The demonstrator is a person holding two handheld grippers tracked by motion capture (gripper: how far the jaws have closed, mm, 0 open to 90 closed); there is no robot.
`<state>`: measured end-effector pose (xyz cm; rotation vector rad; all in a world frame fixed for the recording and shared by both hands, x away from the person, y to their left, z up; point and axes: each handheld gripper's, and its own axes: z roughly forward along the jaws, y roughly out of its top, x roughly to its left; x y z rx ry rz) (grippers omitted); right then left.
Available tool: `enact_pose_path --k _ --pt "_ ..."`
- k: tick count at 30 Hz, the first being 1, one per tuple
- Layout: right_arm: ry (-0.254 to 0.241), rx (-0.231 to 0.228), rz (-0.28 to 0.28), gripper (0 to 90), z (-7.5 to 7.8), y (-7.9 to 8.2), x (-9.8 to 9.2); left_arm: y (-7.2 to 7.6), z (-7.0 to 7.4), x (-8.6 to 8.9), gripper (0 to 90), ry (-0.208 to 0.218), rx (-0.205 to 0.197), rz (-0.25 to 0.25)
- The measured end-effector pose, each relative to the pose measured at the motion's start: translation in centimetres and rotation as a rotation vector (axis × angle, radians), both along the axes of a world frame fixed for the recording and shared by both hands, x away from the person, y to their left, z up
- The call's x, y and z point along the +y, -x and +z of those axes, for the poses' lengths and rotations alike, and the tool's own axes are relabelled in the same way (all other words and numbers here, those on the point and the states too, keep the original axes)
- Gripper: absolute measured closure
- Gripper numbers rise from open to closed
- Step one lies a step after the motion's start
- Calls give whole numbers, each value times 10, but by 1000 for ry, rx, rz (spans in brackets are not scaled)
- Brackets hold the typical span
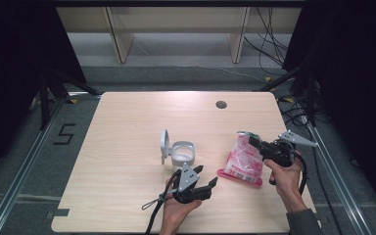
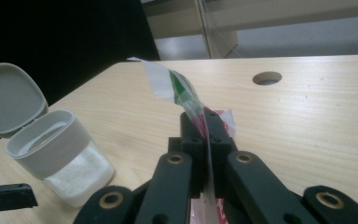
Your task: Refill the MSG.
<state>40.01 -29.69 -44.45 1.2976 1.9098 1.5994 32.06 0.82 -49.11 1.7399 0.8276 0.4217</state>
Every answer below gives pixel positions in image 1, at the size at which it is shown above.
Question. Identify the black metal stand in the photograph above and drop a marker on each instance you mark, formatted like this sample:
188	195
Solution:
45	98
311	98

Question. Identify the silver floor rail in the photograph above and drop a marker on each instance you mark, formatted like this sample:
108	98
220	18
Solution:
336	182
19	176

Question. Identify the pink and white plastic bag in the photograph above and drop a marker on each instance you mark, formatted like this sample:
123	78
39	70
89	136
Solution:
243	161

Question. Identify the light wooden shelf unit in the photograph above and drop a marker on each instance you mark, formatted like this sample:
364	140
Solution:
176	19

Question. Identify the power strip with plugs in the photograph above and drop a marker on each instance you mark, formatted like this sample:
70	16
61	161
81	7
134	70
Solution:
302	117

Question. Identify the clear jar with white lid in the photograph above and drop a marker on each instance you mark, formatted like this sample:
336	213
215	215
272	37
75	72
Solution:
182	153

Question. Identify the person's right hand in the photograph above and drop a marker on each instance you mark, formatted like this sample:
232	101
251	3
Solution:
287	181

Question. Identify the person's left hand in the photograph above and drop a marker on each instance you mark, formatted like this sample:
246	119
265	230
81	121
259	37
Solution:
174	213

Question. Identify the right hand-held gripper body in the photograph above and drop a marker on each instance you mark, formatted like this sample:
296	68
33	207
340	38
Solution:
279	153

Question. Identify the yellow tape piece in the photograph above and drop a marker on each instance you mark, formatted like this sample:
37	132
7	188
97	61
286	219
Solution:
268	79
289	99
73	101

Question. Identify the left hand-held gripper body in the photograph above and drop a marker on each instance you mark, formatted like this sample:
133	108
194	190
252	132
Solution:
187	179

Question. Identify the black curtain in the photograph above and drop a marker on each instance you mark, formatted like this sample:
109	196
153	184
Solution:
13	65
355	81

